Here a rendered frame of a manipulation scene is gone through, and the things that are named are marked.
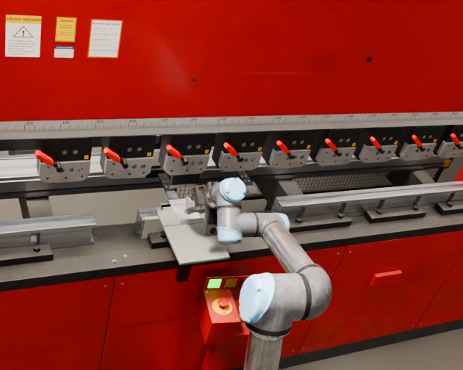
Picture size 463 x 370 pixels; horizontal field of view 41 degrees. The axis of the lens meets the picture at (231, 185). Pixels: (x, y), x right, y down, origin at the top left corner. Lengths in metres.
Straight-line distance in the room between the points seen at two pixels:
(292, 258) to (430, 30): 0.98
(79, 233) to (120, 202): 1.61
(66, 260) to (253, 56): 0.91
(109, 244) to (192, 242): 0.31
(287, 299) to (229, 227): 0.41
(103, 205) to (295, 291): 2.35
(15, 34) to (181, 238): 0.86
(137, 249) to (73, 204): 1.53
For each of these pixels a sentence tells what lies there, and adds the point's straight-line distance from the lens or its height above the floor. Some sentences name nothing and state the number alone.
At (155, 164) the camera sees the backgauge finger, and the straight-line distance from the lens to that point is 2.36.
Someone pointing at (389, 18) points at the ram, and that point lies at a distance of 2.14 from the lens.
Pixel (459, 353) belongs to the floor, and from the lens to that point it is 3.71.
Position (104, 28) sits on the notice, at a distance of 1.74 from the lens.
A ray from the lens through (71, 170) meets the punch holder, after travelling 1.98.
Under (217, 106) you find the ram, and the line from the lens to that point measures 1.98.
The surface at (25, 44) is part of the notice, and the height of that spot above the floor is 1.64.
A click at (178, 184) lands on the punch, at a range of 2.17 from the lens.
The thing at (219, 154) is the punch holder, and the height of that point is 1.23.
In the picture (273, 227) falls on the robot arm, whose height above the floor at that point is 1.28.
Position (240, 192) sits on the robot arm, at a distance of 1.84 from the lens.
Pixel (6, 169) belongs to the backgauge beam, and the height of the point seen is 0.99.
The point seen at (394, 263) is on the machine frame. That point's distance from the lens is 2.90.
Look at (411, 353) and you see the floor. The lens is 3.55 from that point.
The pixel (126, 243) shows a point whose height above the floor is 0.87.
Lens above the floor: 2.42
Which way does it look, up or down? 36 degrees down
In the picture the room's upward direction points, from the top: 16 degrees clockwise
